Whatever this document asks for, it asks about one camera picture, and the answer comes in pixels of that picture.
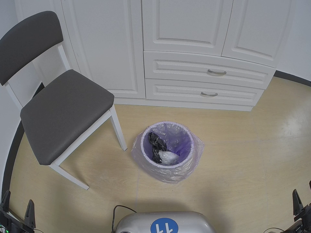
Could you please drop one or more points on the white trash bin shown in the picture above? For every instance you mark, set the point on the white trash bin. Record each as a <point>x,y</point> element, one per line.
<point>170,172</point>

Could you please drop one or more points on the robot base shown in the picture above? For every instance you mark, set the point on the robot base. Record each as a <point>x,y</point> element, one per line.
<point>194,221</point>

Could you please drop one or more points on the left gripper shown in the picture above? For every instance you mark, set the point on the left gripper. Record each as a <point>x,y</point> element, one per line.
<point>12,224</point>

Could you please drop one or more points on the white wardrobe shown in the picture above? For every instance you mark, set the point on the white wardrobe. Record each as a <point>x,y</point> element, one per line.
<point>184,16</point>

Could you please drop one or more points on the crumpled black plastic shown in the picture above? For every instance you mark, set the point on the crumpled black plastic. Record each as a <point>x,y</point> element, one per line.
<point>155,142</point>

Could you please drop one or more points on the purple plastic bag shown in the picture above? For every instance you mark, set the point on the purple plastic bag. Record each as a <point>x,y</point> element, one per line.
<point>177,139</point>

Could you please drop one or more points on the crumpled white paper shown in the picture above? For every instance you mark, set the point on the crumpled white paper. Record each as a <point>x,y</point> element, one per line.
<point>168,157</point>

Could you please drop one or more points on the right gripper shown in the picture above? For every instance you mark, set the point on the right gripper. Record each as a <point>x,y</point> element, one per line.
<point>305,215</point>

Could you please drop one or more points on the grey padded white chair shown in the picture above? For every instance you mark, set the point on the grey padded white chair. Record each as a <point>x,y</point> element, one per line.
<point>65,110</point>

